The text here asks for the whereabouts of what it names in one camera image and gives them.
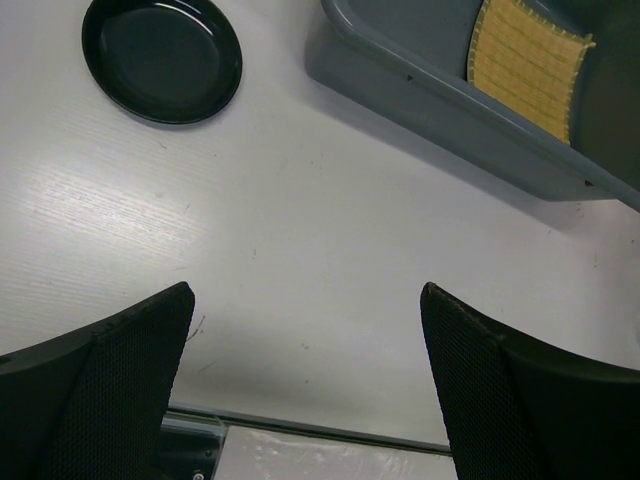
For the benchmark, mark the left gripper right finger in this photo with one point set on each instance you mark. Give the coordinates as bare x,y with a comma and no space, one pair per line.
516,407

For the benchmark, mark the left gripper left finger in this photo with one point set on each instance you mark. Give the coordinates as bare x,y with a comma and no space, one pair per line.
89,404

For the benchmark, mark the black round plate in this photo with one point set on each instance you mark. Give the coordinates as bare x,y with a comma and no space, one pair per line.
169,62

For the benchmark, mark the bamboo woven mat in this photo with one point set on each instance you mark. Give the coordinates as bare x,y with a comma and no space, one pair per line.
528,63

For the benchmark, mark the grey plastic bin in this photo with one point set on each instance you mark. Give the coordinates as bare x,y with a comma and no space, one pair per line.
407,61

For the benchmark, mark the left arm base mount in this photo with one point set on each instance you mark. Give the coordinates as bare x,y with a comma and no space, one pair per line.
189,445

